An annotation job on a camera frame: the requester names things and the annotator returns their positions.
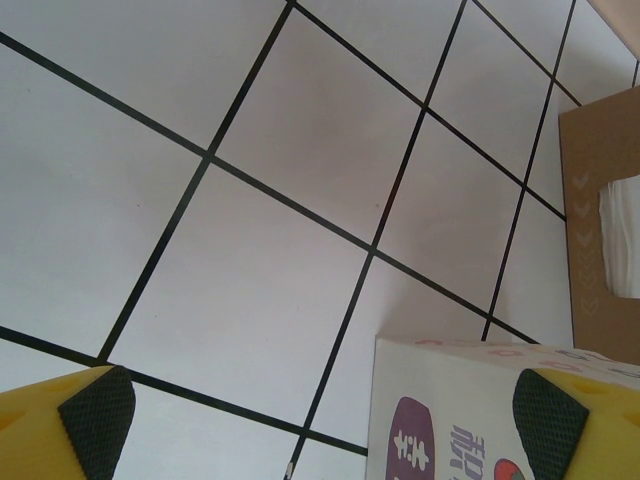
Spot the white printed paper bag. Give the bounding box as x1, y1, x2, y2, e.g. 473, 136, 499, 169
366, 337, 640, 480

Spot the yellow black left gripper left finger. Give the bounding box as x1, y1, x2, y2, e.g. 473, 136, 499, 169
0, 364, 137, 480

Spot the brown cardboard tissue box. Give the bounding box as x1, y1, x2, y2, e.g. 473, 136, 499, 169
557, 84, 640, 354

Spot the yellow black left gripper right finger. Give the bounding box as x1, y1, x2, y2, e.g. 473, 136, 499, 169
512, 367, 640, 480

